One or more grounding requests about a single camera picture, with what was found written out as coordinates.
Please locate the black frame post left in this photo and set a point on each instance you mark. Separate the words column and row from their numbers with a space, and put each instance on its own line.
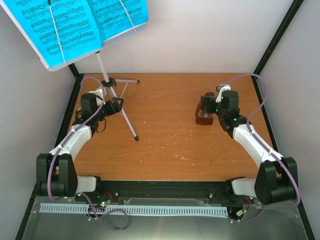
column 61, row 134

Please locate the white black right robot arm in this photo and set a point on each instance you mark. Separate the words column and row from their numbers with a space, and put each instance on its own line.
column 277, row 177

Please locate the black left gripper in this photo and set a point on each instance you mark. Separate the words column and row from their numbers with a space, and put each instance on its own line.
column 117, row 108

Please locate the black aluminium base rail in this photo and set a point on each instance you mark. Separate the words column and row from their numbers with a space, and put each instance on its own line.
column 225, row 193

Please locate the white tripod music stand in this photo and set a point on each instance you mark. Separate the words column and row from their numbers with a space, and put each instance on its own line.
column 110, row 83

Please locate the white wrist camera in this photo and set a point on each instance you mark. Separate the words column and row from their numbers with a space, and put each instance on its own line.
column 100, row 94
column 221, row 88

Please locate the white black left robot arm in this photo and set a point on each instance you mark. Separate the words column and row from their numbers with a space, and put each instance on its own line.
column 55, row 171

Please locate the brown wooden metronome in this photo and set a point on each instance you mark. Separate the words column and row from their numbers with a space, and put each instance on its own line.
column 202, row 121

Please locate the black frame post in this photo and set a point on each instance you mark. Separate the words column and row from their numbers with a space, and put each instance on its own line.
column 279, row 33
column 61, row 134

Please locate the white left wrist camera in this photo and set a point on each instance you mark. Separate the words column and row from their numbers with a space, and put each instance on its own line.
column 100, row 94

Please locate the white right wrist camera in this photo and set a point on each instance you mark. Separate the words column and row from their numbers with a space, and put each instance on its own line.
column 221, row 88

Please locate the light blue slotted cable duct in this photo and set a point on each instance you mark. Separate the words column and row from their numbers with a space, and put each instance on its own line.
column 137, row 210

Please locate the black frame post right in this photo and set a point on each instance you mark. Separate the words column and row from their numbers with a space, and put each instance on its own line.
column 279, row 33

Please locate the blue sheet music book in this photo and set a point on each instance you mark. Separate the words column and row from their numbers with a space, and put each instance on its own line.
column 62, row 32

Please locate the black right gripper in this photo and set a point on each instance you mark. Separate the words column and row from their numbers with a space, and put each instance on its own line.
column 209, row 109

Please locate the clear plastic metronome cover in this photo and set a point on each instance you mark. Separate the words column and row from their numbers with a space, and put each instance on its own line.
column 208, row 116

